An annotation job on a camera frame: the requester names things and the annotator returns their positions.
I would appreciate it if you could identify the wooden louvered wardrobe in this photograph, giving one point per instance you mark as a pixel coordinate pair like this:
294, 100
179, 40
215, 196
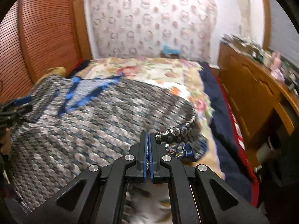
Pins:
44, 35

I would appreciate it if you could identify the beige tied curtain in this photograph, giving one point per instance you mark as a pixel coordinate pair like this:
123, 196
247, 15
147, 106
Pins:
244, 11

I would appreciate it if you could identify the circle patterned sheer curtain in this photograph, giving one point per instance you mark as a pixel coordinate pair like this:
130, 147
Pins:
151, 21

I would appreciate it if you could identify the grey window blind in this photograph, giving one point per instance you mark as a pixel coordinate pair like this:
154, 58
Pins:
283, 28

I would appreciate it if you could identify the orange fruit print sheet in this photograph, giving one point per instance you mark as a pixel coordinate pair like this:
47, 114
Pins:
179, 91

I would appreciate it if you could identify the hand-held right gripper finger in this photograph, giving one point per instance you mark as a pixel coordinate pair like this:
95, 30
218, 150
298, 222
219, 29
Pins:
146, 158
152, 158

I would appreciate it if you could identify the wooden cabinet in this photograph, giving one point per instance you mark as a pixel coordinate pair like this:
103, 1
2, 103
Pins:
247, 86

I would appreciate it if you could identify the gold embroidered pillow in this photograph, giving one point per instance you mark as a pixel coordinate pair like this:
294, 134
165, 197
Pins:
56, 71

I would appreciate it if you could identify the navy medallion print garment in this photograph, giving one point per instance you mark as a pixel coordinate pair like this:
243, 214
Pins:
93, 126

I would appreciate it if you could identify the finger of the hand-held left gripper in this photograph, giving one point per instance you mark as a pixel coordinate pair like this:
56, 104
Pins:
22, 100
16, 112

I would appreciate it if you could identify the navy blanket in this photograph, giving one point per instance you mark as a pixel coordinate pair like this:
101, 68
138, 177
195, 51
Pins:
224, 121

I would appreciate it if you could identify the floral blanket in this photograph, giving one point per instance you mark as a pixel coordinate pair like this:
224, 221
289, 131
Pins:
149, 68

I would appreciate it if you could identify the blue box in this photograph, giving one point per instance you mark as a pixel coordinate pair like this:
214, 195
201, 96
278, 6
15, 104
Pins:
170, 50

